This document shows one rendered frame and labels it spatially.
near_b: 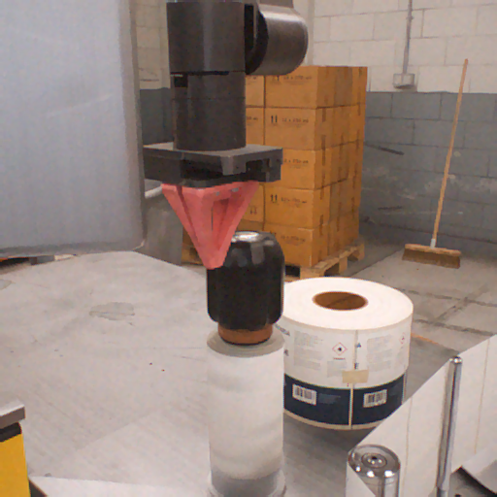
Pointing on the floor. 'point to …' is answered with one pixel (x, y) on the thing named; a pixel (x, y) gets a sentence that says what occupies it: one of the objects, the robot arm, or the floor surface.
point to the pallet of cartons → (308, 166)
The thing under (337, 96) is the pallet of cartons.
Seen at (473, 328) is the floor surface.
